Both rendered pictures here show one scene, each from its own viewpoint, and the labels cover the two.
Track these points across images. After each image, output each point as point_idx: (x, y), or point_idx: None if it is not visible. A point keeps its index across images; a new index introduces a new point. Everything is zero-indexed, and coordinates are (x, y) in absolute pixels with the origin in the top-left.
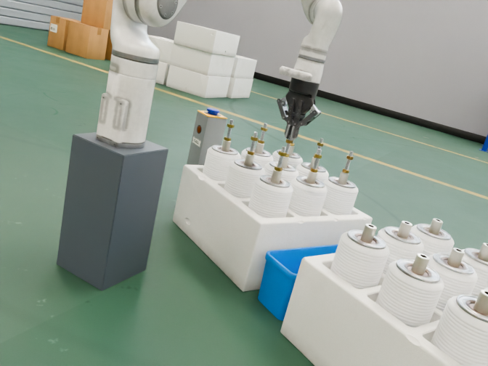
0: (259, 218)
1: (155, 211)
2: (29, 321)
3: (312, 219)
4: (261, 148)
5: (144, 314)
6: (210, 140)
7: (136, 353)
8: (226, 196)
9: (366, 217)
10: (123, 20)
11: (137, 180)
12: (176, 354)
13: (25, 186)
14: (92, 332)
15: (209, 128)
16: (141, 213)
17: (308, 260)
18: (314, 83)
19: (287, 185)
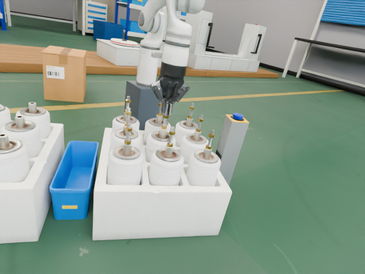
0: (111, 129)
1: (136, 118)
2: (111, 122)
3: (103, 148)
4: (194, 134)
5: (102, 138)
6: (223, 134)
7: (83, 131)
8: (144, 130)
9: (96, 185)
10: (152, 32)
11: (130, 95)
12: (76, 137)
13: (216, 137)
14: (99, 128)
15: (224, 124)
16: (132, 113)
17: (58, 123)
18: (161, 62)
19: (117, 119)
